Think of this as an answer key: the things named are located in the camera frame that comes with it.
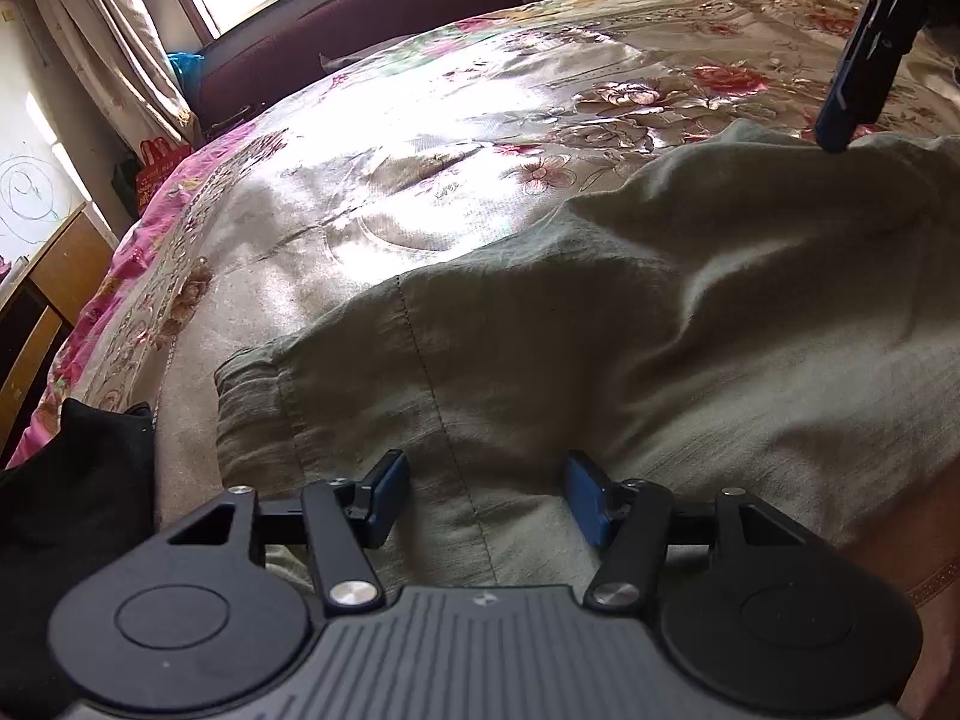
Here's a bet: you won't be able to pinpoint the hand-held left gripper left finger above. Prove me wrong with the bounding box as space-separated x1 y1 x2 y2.
161 448 411 614

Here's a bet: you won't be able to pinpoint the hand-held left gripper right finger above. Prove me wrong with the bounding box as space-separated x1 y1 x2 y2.
562 451 808 614

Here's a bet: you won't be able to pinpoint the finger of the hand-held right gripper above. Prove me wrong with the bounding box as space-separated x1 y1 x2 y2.
815 0 932 155

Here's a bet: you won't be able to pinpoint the olive green pants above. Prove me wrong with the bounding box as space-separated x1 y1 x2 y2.
214 118 960 595

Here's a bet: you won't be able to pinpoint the black cloth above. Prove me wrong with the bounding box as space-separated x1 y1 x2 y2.
0 397 160 691

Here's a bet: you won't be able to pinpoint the floral satin bedspread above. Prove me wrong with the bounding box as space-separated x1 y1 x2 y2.
4 0 960 616

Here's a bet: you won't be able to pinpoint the red bag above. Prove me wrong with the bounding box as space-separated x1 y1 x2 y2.
133 136 194 217

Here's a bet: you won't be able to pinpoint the wooden cabinet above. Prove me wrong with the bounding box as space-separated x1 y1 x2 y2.
0 201 119 466

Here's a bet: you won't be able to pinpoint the blue plastic bag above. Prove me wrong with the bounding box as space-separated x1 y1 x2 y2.
166 51 206 103

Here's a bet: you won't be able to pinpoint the maroon upholstered headboard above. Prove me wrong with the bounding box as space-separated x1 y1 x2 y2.
191 0 527 140

